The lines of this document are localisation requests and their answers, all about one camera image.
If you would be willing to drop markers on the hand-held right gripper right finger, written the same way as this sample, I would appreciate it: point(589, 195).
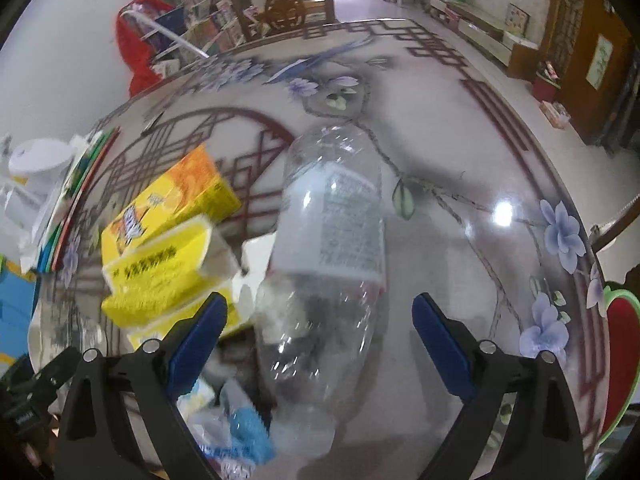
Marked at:
point(442, 350)

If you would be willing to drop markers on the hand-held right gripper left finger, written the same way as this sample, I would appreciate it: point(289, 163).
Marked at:
point(192, 350)

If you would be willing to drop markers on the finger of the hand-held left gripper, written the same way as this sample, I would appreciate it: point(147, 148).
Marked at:
point(55, 372)

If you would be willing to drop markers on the yellow medicine box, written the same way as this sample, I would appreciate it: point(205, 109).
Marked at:
point(160, 270)

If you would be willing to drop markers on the blue foil packet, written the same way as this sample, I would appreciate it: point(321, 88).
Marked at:
point(247, 425)

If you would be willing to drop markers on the orange yellow box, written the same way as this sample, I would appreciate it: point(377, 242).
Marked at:
point(175, 195)

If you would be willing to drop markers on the large clear plastic bottle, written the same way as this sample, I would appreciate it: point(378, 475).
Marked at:
point(330, 240)

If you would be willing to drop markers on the red green-rimmed trash bin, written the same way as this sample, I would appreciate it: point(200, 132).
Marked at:
point(622, 340)

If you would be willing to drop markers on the blue green building block toy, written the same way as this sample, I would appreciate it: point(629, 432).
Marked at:
point(15, 305)

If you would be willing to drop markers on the stack of thin books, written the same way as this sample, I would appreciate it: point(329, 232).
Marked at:
point(75, 195)

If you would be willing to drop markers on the white bead strand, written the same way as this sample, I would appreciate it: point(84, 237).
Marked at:
point(617, 215)

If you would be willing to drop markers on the dark pen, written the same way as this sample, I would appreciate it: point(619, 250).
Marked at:
point(152, 122)

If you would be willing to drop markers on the tissue box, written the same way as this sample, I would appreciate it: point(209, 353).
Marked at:
point(555, 114)

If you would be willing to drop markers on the red bucket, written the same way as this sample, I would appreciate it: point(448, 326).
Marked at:
point(545, 90)

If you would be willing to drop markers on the red cloth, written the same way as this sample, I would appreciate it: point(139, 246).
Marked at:
point(135, 50)

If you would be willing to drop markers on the low television cabinet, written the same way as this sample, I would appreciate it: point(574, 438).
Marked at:
point(485, 27)

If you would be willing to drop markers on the green scroll painting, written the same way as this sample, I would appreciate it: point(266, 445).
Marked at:
point(600, 62)

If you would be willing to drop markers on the white book rack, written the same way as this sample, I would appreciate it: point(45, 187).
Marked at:
point(210, 20)

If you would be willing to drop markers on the small framed picture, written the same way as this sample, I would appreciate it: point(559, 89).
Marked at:
point(517, 16)

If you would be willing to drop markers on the dark wooden dining chair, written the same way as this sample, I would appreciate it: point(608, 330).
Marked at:
point(282, 7)

